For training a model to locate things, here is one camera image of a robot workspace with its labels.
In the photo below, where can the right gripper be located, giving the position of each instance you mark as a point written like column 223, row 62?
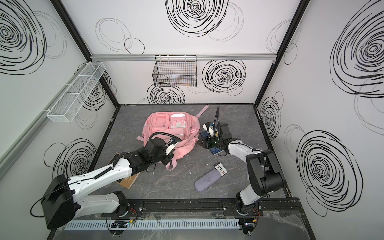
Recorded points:
column 205, row 141

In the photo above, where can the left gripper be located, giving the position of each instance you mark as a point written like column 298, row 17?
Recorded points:
column 167, row 154

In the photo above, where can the pink student backpack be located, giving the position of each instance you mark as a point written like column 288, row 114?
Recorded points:
column 179, row 124

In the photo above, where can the blue book yellow label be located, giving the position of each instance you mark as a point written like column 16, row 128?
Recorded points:
column 213, row 150

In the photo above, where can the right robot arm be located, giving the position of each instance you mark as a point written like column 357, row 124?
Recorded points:
column 264, row 170

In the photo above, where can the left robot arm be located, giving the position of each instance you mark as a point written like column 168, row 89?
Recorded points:
column 68, row 198

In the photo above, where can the small black white card box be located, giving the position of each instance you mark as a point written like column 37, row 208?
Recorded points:
column 220, row 168

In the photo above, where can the brown book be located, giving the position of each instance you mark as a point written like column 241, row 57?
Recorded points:
column 125, row 182

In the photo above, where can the purple glasses case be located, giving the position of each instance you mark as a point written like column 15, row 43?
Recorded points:
column 207, row 180

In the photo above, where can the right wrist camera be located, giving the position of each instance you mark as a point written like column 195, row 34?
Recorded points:
column 211, row 129

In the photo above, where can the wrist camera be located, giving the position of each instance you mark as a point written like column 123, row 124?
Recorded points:
column 170, row 146
column 211, row 129

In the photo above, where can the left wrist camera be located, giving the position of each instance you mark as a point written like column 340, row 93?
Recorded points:
column 170, row 146

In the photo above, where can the black wire basket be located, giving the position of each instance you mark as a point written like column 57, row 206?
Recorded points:
column 176, row 73

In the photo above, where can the aluminium wall rail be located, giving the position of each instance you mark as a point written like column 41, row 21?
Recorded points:
column 184, row 57

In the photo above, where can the white slotted cable duct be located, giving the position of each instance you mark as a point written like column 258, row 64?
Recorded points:
column 162, row 224

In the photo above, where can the clear acrylic wall shelf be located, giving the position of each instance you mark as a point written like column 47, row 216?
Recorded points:
column 83, row 92

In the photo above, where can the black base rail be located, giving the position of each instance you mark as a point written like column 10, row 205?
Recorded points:
column 225, row 207

